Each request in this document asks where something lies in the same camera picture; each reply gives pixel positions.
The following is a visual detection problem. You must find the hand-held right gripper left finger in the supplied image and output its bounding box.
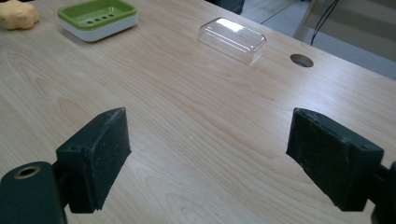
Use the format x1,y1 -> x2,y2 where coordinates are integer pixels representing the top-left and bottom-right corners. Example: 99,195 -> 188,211
51,106 -> 133,215

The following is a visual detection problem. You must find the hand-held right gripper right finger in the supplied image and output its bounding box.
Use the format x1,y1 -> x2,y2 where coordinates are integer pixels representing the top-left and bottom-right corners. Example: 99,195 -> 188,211
286,107 -> 390,213

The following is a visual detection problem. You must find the green and white soap dish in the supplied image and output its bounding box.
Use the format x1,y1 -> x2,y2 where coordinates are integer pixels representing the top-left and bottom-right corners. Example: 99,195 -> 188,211
57,0 -> 139,43

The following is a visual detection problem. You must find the clear plastic soap dish lid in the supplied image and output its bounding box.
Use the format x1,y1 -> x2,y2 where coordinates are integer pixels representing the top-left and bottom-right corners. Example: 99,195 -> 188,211
197,17 -> 268,65

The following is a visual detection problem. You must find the black cable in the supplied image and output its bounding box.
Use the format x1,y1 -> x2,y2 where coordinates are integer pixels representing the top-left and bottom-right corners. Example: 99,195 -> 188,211
310,0 -> 340,47

